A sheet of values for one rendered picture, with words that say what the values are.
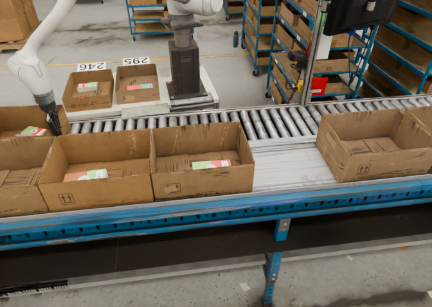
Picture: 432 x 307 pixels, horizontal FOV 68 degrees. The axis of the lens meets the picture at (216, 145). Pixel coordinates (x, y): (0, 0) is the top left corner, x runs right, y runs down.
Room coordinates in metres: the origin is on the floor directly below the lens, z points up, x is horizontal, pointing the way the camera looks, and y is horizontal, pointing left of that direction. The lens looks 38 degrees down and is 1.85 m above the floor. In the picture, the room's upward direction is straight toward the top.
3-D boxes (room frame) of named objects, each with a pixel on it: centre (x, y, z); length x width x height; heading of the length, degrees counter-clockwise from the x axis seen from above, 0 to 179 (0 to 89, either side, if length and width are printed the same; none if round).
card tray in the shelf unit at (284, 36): (3.00, -0.79, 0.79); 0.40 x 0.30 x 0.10; 9
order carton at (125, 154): (0.96, 0.45, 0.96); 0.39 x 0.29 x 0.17; 98
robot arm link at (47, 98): (1.35, 0.82, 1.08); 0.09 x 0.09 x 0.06
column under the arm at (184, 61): (2.03, 0.21, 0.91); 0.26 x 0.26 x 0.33; 13
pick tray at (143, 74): (2.03, 0.55, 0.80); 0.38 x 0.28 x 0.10; 12
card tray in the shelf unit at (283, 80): (3.02, -0.79, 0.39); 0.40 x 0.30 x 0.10; 8
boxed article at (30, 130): (1.47, 1.03, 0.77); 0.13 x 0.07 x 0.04; 74
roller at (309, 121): (1.57, -0.60, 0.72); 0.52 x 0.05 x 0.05; 8
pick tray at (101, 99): (1.94, 0.85, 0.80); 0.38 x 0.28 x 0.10; 11
